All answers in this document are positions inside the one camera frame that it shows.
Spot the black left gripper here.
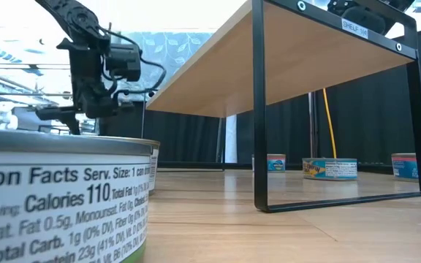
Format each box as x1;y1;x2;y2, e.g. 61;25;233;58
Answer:
35;37;137;136

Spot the gold can blue red label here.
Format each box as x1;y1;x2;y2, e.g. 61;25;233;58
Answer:
390;152;420;183
86;134;161;197
251;153;287;173

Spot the wooden shelf with black frame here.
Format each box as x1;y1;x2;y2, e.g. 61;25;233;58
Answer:
145;0;421;214

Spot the yellow blue label tuna can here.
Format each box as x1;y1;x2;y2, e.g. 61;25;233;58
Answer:
302;157;358;181

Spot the white shelf label sticker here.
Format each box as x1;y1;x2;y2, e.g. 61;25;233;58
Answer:
341;18;369;40

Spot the black curtain panel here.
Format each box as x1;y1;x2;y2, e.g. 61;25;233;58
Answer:
99;98;227;165
236;23;421;166

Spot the grey leaf-patterned cloth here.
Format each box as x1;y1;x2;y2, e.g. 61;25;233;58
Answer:
115;31;215;103

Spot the grey curtain stand pole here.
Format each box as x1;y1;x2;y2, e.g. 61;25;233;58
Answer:
307;91;319;159

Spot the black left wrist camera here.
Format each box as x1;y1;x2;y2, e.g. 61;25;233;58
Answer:
105;43;142;83

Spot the yellow cable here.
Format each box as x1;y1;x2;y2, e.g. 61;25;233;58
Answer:
322;87;338;160

